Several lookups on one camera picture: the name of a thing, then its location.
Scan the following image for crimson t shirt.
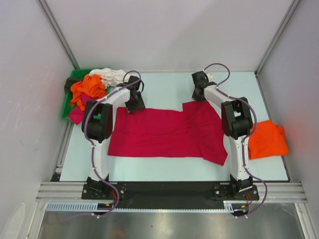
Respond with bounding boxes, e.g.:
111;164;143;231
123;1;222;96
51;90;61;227
108;101;228;165

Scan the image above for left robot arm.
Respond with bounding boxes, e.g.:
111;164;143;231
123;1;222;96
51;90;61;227
81;75;145;199

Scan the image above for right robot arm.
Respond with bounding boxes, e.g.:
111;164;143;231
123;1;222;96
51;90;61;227
192;71;253;200

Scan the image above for white t shirt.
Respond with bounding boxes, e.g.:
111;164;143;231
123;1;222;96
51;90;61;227
89;68;131;87

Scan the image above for crumpled orange t shirt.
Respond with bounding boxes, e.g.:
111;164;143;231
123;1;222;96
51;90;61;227
70;74;107;111

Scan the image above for magenta t shirt in bin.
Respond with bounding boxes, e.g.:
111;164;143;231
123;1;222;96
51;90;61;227
67;93;91;125

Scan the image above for dark green t shirt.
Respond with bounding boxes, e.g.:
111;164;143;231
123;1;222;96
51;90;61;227
64;76;82;94

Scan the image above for green plastic bin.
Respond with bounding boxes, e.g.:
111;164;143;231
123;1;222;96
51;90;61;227
61;69;109;122

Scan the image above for folded orange t shirt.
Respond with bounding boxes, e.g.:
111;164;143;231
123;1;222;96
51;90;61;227
248;120;289;160

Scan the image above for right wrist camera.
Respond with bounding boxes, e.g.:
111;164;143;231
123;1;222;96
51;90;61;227
204;72;213;82

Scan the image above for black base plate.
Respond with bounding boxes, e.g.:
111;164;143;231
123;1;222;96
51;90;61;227
81;181;259;210

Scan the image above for grey slotted cable duct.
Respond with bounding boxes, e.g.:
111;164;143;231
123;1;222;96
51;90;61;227
46;202;244;213

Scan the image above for aluminium frame rail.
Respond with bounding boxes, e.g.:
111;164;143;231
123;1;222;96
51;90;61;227
35;182;307;203

